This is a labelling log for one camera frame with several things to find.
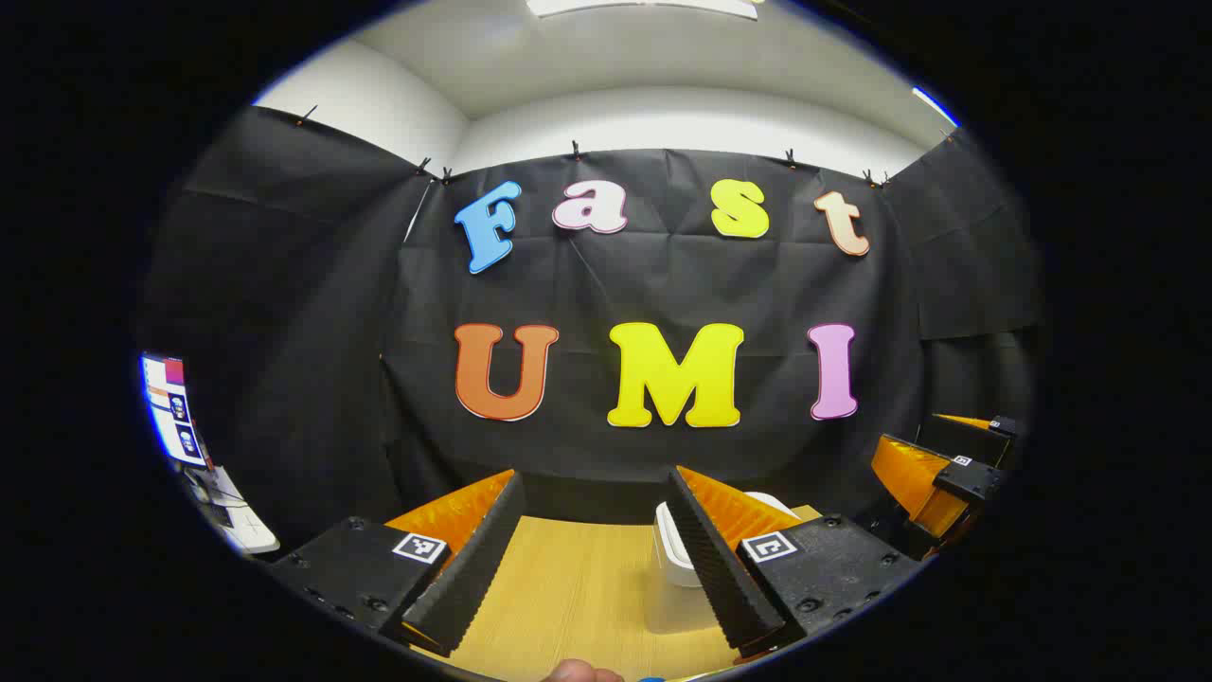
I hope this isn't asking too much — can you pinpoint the wooden desktop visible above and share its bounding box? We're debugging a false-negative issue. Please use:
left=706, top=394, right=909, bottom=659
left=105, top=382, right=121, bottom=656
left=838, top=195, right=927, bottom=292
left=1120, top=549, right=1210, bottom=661
left=412, top=505, right=825, bottom=682

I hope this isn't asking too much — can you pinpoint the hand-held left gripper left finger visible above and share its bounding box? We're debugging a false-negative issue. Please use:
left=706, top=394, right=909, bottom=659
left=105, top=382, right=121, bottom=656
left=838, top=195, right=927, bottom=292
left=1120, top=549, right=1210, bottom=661
left=268, top=469, right=527, bottom=658

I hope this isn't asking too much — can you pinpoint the white side table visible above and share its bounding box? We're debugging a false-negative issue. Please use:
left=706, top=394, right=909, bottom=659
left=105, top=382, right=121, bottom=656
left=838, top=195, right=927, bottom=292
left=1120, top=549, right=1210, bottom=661
left=180, top=464, right=281, bottom=556

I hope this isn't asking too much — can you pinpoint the black backdrop cloth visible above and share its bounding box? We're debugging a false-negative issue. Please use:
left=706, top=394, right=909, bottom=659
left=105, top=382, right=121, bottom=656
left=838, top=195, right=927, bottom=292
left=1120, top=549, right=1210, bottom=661
left=137, top=104, right=1043, bottom=552

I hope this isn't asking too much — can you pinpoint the ceiling light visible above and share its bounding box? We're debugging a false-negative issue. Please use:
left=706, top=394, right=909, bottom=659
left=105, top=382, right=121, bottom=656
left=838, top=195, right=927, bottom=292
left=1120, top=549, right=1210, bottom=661
left=526, top=0, right=764, bottom=20

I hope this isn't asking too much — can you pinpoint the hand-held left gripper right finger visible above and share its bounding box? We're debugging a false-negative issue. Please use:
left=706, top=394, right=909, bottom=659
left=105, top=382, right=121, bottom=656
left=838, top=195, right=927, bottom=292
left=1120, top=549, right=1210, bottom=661
left=666, top=464, right=924, bottom=664

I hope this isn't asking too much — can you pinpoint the white desktop garbage bin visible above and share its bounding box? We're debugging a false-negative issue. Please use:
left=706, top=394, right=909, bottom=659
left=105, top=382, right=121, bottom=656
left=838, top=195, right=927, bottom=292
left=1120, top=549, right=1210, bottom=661
left=655, top=491, right=806, bottom=589

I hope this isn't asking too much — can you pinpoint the computer monitor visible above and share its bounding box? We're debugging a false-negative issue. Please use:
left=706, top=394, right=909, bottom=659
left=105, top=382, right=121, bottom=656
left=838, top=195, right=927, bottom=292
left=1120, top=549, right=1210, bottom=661
left=140, top=352, right=211, bottom=470

